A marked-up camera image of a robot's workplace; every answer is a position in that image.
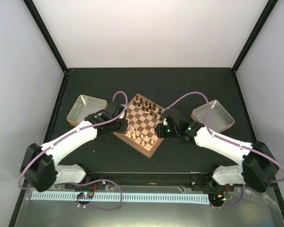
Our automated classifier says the left controller circuit board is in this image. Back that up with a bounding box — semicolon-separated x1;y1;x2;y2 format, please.
77;192;94;200

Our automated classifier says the black frame post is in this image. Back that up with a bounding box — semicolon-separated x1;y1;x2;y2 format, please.
231;0;278;73
23;0;68;73

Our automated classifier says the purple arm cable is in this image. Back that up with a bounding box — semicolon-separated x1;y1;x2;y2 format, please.
18;91;129;189
162;91;284;182

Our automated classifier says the black right frame post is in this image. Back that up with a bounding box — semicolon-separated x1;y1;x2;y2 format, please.
231;0;278;73

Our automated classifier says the white slotted cable duct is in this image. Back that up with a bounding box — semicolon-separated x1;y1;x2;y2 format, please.
30;191;209;205

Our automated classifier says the pink metal tin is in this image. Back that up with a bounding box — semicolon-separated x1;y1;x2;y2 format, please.
191;100;235;133

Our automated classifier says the right controller circuit board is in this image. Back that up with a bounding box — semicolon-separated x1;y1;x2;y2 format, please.
213;194;233;201

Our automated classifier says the black rear mounting rail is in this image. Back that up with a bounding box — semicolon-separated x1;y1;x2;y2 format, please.
85;172;279;190

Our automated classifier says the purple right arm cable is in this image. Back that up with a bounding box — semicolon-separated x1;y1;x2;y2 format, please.
162;91;284;182

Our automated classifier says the controller circuit board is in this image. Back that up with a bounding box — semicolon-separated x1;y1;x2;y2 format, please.
213;194;233;201
77;192;94;200

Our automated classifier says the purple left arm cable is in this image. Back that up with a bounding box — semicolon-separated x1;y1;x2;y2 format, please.
18;91;129;189

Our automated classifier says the black left frame post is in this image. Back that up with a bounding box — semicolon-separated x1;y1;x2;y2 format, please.
23;0;68;73

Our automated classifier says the yellow metal tin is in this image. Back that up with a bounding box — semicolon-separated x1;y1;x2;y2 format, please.
67;95;107;126

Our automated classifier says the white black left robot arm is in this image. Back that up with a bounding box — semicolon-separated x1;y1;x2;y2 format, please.
20;101;128;192

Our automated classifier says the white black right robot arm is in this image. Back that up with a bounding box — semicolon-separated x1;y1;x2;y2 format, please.
155;108;279;192

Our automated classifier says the wooden chessboard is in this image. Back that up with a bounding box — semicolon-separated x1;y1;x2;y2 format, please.
114;94;164;158

